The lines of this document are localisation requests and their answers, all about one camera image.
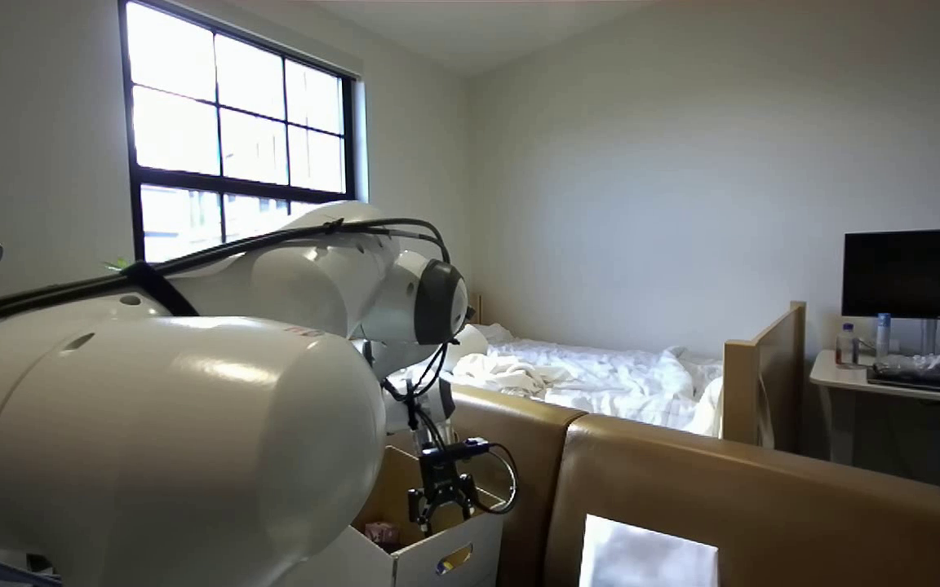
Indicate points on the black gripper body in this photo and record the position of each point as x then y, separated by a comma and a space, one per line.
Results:
448, 471

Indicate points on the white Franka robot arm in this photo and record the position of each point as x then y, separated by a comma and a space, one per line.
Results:
164, 434

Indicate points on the small pink cube box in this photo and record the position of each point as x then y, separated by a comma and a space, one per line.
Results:
379, 532

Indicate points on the small clear bottle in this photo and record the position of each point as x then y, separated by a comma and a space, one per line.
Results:
847, 347

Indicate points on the slim blue bottle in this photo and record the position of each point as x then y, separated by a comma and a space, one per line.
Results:
883, 333

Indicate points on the white crumpled bedsheet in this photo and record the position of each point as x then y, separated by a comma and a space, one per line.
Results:
601, 381

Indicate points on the black framed window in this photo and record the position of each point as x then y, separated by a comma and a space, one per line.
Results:
242, 179

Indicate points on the white desk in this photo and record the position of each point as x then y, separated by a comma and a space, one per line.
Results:
849, 381

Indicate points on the dark keyboard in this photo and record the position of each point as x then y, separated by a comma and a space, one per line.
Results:
920, 374

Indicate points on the black computer monitor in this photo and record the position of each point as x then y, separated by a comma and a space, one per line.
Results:
913, 273

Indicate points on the wooden bed frame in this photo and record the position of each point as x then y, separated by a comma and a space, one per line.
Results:
764, 376

